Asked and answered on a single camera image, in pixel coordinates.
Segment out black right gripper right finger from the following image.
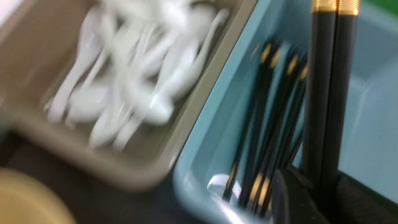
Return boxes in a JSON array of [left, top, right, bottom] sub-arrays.
[[323, 172, 398, 224]]

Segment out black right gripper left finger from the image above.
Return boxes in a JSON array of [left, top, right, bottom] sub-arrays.
[[271, 168, 329, 224]]

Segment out black chopstick gold band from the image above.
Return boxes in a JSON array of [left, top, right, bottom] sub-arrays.
[[302, 0, 337, 196], [320, 0, 360, 198]]

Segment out tan noodle bowl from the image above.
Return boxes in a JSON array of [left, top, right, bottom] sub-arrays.
[[0, 168, 77, 224]]

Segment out blue plastic chopstick bin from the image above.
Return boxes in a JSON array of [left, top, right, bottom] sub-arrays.
[[174, 0, 397, 224]]

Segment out black chopsticks in bin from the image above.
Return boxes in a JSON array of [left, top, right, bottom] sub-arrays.
[[223, 39, 308, 217]]

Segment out black serving tray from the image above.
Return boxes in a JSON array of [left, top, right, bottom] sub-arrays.
[[1, 133, 202, 224]]

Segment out pile of white spoons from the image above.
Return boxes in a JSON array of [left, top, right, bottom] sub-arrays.
[[44, 0, 230, 151]]

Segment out brown plastic spoon bin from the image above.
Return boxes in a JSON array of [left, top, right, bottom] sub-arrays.
[[1, 0, 257, 192]]

